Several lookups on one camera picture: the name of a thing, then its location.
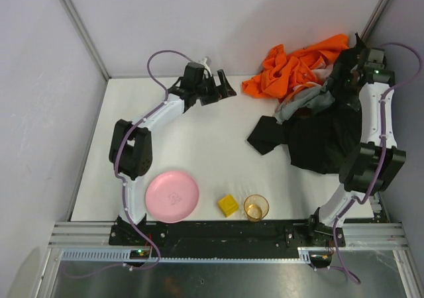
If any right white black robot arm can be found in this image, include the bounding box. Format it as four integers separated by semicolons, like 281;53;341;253
307;48;406;246

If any grey light blue cloth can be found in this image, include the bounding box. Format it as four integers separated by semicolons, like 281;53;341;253
274;82;335;124

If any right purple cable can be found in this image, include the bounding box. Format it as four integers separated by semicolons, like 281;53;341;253
333;42;422;284

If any black cloth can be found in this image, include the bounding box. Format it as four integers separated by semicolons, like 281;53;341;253
247;36;366;174

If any yellow cube block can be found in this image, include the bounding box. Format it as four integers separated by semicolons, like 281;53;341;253
217;194;239;218

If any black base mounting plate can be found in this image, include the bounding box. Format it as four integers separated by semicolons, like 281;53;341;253
109;219;346;258

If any amber transparent plastic cup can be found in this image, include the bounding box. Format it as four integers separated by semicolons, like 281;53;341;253
243;194;270;222

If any grey slotted cable duct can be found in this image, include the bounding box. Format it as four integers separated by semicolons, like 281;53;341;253
61;248;330;264

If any aluminium front frame rail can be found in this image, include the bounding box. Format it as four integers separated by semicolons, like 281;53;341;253
49;221;409;250

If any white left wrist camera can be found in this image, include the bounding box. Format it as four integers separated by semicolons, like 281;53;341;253
197;56;213;78

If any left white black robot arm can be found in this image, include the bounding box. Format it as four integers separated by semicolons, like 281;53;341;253
109;62;237;225

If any orange cloth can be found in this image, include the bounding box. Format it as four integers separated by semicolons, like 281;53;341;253
241;34;349;101

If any pink round plate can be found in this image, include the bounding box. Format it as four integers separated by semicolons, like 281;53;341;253
145;170;199;223

